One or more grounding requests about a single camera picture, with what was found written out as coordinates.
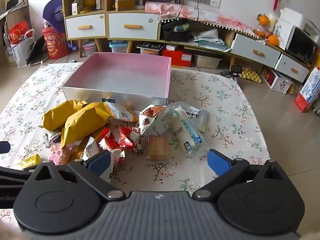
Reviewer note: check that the red flat box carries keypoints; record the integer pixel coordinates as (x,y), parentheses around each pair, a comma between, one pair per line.
(177,57)

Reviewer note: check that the wooden shelf cabinet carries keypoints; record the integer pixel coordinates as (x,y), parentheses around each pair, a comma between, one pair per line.
(107,7)

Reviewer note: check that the orange fruit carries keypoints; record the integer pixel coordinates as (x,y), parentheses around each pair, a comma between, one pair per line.
(263,20)
(273,40)

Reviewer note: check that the floral printed cloth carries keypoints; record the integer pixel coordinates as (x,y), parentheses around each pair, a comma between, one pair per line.
(225,120)

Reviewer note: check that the clear white snack packet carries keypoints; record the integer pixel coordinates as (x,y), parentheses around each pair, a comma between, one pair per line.
(200,116)

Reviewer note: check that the white printed carton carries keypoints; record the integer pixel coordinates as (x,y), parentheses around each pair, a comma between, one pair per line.
(283,33)

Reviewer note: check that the clear bread packet blue label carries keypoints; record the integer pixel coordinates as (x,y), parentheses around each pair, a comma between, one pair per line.
(187,132)

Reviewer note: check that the silver foil snack packet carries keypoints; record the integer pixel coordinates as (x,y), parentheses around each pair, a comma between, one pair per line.
(88,148)

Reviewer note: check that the small clear storage box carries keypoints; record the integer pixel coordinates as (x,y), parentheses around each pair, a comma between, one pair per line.
(89,51)

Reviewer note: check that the low wooden stand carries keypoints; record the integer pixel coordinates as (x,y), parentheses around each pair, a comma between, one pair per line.
(231,38)

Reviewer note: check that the blue white red carton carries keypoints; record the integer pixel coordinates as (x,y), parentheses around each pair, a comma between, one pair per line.
(308,92)

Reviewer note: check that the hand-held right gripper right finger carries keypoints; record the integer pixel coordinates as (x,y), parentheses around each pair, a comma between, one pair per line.
(220,163)

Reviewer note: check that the red printed bag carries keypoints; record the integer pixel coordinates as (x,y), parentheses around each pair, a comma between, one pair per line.
(55,45)

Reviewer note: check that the large yellow snack packet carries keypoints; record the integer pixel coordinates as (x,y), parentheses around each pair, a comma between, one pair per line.
(60,115)
(85,123)

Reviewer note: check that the pink snack packet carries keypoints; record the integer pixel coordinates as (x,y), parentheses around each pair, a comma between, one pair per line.
(60,155)

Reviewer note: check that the microwave oven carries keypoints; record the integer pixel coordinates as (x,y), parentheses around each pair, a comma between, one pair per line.
(301,43)

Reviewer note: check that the white walnut print snack packet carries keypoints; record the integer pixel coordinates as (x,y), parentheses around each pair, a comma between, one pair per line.
(157,122)

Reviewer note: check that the brown biscuit clear packet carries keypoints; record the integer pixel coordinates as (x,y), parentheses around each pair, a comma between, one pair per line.
(157,148)

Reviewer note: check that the white red shopping bag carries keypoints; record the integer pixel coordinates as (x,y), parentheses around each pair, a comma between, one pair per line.
(21,42)

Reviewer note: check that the white red floor carton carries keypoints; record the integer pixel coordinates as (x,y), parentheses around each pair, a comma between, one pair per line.
(280,81)

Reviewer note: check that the yellow egg tray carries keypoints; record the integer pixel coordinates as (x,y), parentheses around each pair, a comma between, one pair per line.
(251,76)

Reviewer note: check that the black bag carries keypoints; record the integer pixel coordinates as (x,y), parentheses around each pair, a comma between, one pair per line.
(176,33)

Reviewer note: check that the black flat board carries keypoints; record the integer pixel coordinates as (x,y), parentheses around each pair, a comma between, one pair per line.
(37,48)

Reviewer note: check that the brown cardboard box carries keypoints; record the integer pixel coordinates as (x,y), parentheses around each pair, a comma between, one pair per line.
(125,5)

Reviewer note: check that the pile of loose papers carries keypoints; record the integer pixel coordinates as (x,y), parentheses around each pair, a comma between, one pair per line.
(208,38)

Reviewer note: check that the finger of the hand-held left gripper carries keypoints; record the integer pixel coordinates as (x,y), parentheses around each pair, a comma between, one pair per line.
(15,173)
(3,147)

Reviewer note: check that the small yellow snack packet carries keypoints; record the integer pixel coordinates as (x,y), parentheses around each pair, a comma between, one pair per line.
(28,161)

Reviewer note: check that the pink floral cover cloth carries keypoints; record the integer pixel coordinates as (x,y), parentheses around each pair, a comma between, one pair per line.
(212,15)

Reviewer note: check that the white cabinet drawer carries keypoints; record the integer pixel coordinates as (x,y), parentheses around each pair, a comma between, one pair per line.
(133,26)
(85,26)

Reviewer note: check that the white orange print snack packet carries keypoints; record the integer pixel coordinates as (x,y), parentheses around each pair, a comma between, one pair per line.
(123,115)

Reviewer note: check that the pink cardboard box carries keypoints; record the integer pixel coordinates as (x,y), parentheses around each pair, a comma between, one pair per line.
(117,80)

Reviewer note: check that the red snack packet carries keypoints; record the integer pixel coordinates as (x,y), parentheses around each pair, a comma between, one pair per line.
(128,137)
(110,141)

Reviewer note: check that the white stand drawer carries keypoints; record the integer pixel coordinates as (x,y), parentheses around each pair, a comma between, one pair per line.
(291,68)
(255,51)

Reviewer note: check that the clear storage box blue lid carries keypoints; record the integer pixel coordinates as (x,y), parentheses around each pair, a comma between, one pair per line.
(118,47)

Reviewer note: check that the white foam box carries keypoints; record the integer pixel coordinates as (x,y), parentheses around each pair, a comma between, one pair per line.
(295,16)

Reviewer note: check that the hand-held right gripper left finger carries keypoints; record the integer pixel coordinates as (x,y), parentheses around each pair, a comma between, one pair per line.
(98,162)

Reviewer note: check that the storage box black lid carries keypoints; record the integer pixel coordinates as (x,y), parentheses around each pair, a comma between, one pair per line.
(148,48)

